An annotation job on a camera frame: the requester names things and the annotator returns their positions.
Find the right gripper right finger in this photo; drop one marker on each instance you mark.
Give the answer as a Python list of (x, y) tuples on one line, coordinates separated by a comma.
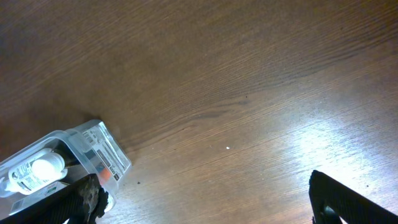
[(333, 202)]

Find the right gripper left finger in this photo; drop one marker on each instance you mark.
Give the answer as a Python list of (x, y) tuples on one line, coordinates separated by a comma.
[(81, 203)]

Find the dark bottle white cap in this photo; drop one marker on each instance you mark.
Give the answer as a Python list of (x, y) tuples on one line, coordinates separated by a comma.
[(52, 164)]

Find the white spray bottle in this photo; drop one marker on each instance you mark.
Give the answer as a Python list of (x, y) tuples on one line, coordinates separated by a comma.
[(21, 178)]

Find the clear plastic container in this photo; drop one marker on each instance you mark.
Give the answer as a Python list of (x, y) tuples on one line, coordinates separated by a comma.
[(94, 147)]

